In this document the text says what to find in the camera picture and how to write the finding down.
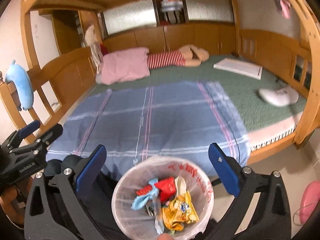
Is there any blue knotted cloth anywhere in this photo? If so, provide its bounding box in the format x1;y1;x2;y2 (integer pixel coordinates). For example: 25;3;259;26
131;177;159;211

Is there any yellow snack wrapper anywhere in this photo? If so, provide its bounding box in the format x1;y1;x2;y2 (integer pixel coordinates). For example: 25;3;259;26
162;191;199;231

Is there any red wrapper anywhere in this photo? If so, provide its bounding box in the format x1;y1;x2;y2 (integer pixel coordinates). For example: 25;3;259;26
154;177;176;203

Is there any red cigarette pack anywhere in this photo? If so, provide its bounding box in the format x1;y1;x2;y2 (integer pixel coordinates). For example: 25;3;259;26
136;185;152;196

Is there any light blue plastic bag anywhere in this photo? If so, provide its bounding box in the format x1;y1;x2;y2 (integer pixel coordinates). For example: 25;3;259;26
149;197;164;235

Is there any white trash bin with bag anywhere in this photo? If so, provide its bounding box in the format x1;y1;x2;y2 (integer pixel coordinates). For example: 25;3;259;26
112;155;216;239

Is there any person's right hand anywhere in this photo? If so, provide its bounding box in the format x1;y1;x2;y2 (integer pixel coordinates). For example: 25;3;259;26
157;233;174;240

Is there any blue neck pillow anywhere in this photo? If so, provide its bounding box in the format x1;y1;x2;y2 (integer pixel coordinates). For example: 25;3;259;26
4;60;34;111

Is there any blue plaid bed sheet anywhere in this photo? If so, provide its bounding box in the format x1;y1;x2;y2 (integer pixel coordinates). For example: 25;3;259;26
46;81;250;180

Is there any green bed mat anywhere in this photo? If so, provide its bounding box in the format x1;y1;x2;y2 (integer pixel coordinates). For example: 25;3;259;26
90;56;306;132

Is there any pink fan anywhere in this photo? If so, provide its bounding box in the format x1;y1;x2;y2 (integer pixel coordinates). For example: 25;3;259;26
292;180;320;226

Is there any white oval device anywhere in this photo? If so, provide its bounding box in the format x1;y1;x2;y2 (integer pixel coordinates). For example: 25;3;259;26
258;86;299;107

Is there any white flat board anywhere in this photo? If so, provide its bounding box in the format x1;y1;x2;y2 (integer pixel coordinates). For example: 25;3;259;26
213;58;263;80

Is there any white plush toy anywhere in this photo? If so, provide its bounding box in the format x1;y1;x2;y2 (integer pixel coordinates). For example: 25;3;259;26
85;25;103;75

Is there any pink pillow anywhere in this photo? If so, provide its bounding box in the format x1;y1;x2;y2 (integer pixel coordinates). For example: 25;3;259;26
95;47;150;86

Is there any striped plush doll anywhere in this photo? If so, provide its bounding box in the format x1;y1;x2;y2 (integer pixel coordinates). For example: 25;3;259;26
147;44;209;70

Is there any pink hanging cloth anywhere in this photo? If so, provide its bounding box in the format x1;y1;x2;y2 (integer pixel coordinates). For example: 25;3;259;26
274;0;291;19

